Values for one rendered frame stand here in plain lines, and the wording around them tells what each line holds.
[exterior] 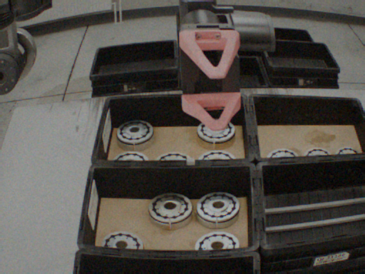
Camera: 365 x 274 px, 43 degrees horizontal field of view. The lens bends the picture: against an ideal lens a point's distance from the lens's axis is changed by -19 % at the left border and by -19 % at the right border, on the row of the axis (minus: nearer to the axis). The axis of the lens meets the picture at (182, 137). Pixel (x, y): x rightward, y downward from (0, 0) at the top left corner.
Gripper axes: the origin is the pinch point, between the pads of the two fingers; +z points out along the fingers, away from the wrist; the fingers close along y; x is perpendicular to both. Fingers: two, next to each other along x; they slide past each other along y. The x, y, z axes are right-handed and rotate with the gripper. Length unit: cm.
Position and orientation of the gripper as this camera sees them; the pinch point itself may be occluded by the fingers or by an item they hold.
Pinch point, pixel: (217, 99)
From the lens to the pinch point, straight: 57.8
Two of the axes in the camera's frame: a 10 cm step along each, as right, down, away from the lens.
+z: 0.5, 5.9, -8.0
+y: 0.3, 8.0, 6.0
